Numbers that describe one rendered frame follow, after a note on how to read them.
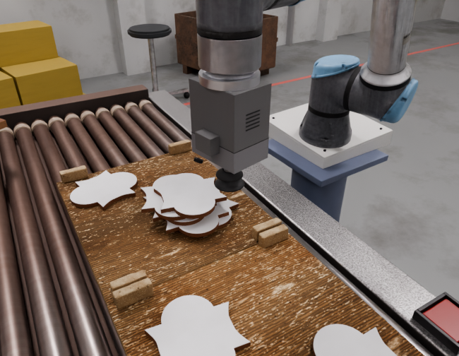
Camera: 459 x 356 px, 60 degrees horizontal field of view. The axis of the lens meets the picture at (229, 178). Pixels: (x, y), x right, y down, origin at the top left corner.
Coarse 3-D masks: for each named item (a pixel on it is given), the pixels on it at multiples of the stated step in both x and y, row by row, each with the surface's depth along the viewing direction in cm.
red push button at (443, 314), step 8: (440, 304) 62; (448, 304) 62; (424, 312) 61; (432, 312) 61; (440, 312) 61; (448, 312) 61; (456, 312) 61; (432, 320) 60; (440, 320) 60; (448, 320) 60; (456, 320) 60; (448, 328) 58; (456, 328) 58; (456, 336) 57
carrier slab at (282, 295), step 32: (256, 256) 70; (288, 256) 70; (160, 288) 64; (192, 288) 64; (224, 288) 64; (256, 288) 64; (288, 288) 64; (320, 288) 64; (128, 320) 59; (160, 320) 59; (256, 320) 59; (288, 320) 59; (320, 320) 59; (352, 320) 59; (384, 320) 59; (128, 352) 54; (256, 352) 54; (288, 352) 54; (416, 352) 54
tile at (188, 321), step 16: (176, 304) 60; (192, 304) 60; (208, 304) 60; (224, 304) 60; (176, 320) 58; (192, 320) 58; (208, 320) 58; (224, 320) 58; (160, 336) 55; (176, 336) 55; (192, 336) 55; (208, 336) 55; (224, 336) 55; (240, 336) 55; (160, 352) 53; (176, 352) 53; (192, 352) 53; (208, 352) 53; (224, 352) 53
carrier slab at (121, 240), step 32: (160, 160) 100; (192, 160) 100; (64, 192) 88; (224, 192) 88; (96, 224) 78; (128, 224) 78; (160, 224) 78; (256, 224) 78; (96, 256) 70; (128, 256) 70; (160, 256) 70; (192, 256) 70; (224, 256) 71
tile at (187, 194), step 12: (168, 180) 83; (180, 180) 83; (192, 180) 83; (204, 180) 83; (156, 192) 80; (168, 192) 79; (180, 192) 79; (192, 192) 79; (204, 192) 79; (216, 192) 79; (168, 204) 75; (180, 204) 75; (192, 204) 75; (204, 204) 75; (192, 216) 73; (204, 216) 74
